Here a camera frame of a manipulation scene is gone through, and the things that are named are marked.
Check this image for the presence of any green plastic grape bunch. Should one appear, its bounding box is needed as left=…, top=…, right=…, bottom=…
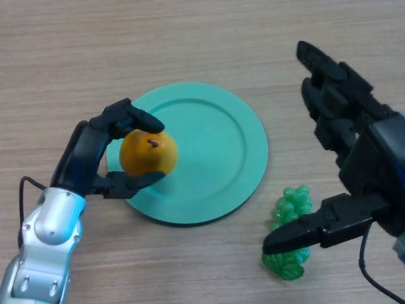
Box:
left=261, top=186, right=314, bottom=281

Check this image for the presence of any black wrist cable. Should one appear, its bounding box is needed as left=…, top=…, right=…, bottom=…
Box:
left=17, top=176, right=47, bottom=248
left=358, top=227, right=405, bottom=303

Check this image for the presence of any teal round plate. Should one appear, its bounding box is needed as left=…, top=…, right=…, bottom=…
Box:
left=105, top=82, right=268, bottom=227

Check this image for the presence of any yellow pear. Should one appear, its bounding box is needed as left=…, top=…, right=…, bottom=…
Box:
left=119, top=129, right=179, bottom=177

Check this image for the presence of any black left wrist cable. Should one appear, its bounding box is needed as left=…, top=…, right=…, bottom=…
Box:
left=17, top=176, right=47, bottom=248

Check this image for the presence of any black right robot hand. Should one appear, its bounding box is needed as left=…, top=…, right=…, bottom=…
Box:
left=262, top=40, right=405, bottom=256

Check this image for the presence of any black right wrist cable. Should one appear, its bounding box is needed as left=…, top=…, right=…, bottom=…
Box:
left=358, top=227, right=405, bottom=303

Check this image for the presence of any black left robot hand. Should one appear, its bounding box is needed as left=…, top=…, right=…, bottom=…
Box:
left=49, top=98, right=167, bottom=200

